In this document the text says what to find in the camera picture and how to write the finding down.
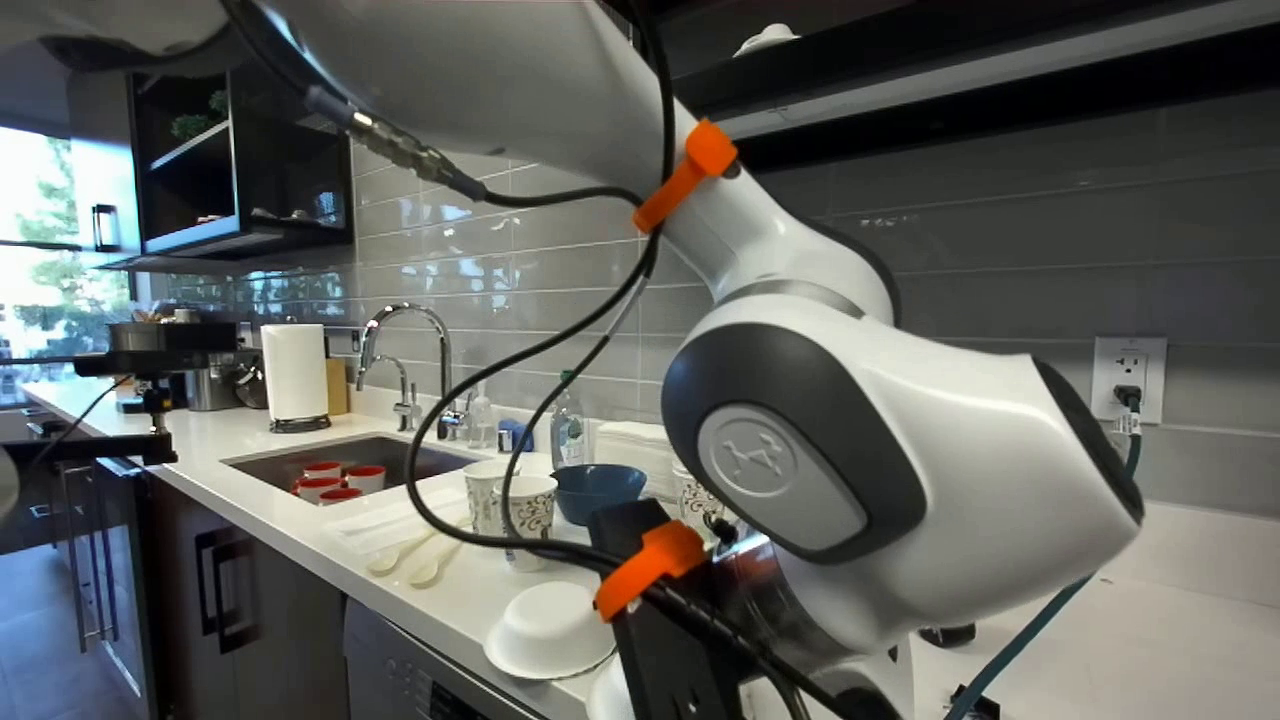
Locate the orange cable clip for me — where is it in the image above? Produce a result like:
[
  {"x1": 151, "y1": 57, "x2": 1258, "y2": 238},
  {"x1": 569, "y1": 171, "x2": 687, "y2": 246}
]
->
[
  {"x1": 627, "y1": 116, "x2": 742, "y2": 238},
  {"x1": 589, "y1": 518, "x2": 707, "y2": 625}
]

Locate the black open wall shelf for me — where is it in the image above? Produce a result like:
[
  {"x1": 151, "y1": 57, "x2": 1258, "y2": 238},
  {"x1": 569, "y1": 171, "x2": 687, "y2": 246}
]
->
[{"x1": 123, "y1": 59, "x2": 361, "y2": 267}]

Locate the steel kitchen sink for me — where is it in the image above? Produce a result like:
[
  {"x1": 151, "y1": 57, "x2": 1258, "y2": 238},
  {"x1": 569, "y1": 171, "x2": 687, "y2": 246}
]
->
[{"x1": 218, "y1": 432, "x2": 481, "y2": 509}]

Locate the glass jar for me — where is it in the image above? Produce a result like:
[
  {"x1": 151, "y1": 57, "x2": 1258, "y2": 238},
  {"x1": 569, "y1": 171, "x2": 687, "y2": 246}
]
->
[{"x1": 86, "y1": 198, "x2": 123, "y2": 254}]

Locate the white paper towel roll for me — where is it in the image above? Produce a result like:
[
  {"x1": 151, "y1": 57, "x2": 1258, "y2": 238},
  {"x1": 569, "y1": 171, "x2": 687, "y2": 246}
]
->
[{"x1": 254, "y1": 319, "x2": 334, "y2": 432}]

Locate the chrome soap dispenser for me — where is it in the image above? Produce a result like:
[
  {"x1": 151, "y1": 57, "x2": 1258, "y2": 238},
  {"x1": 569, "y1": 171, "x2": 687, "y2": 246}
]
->
[{"x1": 389, "y1": 353, "x2": 425, "y2": 435}]

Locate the clear bottle green cap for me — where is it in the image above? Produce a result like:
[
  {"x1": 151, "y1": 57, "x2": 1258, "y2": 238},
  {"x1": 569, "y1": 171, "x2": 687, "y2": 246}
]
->
[{"x1": 547, "y1": 369, "x2": 600, "y2": 470}]

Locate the small blue container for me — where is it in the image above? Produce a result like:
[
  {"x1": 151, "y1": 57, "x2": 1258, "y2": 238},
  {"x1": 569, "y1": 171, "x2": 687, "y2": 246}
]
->
[{"x1": 491, "y1": 411, "x2": 540, "y2": 458}]

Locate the black upper cabinet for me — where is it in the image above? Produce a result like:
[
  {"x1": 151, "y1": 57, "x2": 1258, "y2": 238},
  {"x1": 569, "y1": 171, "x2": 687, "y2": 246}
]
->
[{"x1": 596, "y1": 0, "x2": 1280, "y2": 176}]

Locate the gray lower cabinet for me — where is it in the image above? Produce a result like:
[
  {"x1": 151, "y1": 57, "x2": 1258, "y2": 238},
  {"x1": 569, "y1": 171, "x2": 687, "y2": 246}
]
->
[{"x1": 131, "y1": 470, "x2": 352, "y2": 720}]

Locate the white plastic spoon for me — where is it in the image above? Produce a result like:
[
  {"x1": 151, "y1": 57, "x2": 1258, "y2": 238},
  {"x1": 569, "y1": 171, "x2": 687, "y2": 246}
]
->
[
  {"x1": 354, "y1": 518, "x2": 440, "y2": 579},
  {"x1": 399, "y1": 530, "x2": 469, "y2": 591}
]

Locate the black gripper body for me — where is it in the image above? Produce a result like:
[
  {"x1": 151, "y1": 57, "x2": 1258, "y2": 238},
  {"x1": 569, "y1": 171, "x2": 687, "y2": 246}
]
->
[{"x1": 616, "y1": 591, "x2": 773, "y2": 720}]

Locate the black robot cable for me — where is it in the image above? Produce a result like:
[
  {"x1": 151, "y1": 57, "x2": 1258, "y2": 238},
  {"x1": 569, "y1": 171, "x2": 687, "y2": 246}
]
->
[{"x1": 298, "y1": 75, "x2": 854, "y2": 720}]

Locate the black coffee machine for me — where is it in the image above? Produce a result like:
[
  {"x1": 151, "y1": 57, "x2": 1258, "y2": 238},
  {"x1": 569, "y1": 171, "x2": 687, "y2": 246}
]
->
[{"x1": 70, "y1": 300, "x2": 267, "y2": 415}]

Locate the dark blue bowl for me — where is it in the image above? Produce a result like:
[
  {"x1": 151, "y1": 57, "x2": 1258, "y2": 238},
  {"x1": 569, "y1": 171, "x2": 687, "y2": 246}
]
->
[{"x1": 547, "y1": 458, "x2": 650, "y2": 527}]

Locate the black patterned paper cup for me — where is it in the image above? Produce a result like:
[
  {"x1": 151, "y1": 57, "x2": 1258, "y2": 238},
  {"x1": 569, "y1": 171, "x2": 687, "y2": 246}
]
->
[
  {"x1": 500, "y1": 468, "x2": 564, "y2": 545},
  {"x1": 460, "y1": 455, "x2": 520, "y2": 540}
]

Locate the dark side counter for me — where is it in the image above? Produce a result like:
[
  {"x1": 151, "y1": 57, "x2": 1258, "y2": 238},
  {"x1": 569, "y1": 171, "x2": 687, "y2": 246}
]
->
[{"x1": 0, "y1": 421, "x2": 180, "y2": 559}]

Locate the chrome kitchen faucet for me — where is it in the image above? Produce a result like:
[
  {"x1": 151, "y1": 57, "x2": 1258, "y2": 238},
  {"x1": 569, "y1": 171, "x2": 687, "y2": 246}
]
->
[{"x1": 346, "y1": 300, "x2": 457, "y2": 441}]

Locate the brown box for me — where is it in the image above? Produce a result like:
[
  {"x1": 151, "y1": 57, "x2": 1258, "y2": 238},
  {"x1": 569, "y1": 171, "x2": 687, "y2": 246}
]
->
[{"x1": 322, "y1": 353, "x2": 354, "y2": 421}]

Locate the white wall outlet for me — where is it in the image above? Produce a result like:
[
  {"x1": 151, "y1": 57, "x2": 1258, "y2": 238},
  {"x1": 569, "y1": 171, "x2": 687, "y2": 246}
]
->
[{"x1": 1087, "y1": 332, "x2": 1173, "y2": 428}]

